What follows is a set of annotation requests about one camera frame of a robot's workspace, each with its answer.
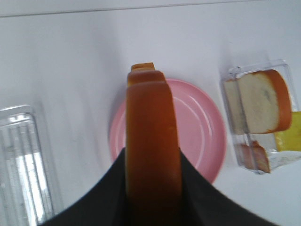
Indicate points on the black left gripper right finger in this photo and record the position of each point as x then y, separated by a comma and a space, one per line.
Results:
241, 198

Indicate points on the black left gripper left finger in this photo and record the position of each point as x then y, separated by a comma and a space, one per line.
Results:
104, 205

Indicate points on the bread slice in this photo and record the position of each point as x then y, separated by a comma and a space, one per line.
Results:
152, 155
259, 103

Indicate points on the bacon strip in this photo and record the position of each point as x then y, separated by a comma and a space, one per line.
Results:
254, 157

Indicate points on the pink round plate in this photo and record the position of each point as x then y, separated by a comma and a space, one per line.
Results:
200, 128

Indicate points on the clear left plastic tray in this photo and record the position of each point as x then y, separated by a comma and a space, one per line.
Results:
25, 198

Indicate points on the clear plastic tray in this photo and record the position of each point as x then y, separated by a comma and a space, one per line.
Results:
25, 198
267, 141

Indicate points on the clear right plastic tray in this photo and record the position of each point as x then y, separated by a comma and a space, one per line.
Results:
267, 141

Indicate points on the yellow cheese slice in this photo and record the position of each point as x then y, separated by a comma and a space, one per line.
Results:
290, 139

